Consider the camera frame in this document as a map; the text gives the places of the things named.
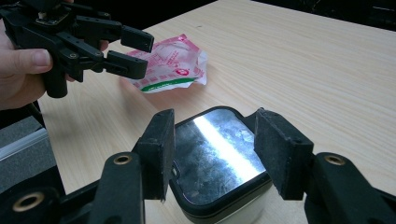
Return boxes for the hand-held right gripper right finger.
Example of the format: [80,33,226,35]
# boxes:
[253,106,396,224]

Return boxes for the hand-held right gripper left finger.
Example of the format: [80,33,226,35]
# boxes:
[88,108,177,224]

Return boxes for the pink and white snack bag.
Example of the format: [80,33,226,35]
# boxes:
[125,33,208,94]

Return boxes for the glass jar with black lid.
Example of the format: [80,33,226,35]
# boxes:
[169,105,274,224]

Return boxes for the aluminium floor rail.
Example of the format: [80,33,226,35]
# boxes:
[0,126,49,163]

